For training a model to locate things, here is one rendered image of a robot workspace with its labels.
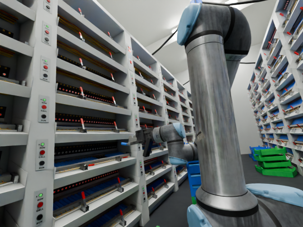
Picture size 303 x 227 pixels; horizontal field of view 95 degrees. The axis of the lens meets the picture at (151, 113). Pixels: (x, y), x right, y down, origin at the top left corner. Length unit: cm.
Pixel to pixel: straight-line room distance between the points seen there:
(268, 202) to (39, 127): 84
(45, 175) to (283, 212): 80
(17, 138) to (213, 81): 72
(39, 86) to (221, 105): 74
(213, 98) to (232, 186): 22
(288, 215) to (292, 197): 4
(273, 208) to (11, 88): 95
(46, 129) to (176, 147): 61
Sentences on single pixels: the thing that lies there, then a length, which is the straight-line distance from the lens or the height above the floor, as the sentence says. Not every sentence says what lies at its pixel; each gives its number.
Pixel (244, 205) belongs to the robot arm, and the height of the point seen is 43.
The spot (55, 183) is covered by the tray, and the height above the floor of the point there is 47.
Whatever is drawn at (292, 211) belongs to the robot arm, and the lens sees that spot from 55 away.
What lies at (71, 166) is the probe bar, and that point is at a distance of 87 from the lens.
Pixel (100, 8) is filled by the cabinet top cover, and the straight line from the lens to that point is 147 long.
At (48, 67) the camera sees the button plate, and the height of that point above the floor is 100.
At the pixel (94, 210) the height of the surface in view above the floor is 28.
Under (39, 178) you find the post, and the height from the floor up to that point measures 51.
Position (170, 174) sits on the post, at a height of 20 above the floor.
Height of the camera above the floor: 59
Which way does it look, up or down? 12 degrees up
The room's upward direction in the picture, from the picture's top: 7 degrees counter-clockwise
